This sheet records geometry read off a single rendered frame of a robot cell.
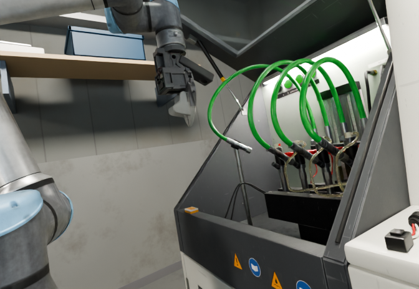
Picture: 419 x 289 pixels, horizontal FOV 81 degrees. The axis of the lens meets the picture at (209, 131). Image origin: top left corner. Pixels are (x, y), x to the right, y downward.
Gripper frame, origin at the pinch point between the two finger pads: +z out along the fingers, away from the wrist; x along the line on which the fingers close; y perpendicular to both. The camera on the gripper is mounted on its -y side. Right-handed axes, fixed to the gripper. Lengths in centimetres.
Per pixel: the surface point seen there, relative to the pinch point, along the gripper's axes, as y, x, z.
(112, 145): -8, -197, -14
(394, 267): -3.0, 41.6, 26.6
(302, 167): -28.1, 8.9, 18.1
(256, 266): -2.8, 13.2, 35.2
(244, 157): -39, -31, 14
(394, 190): -21.1, 34.9, 21.7
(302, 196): -23.9, 10.6, 25.4
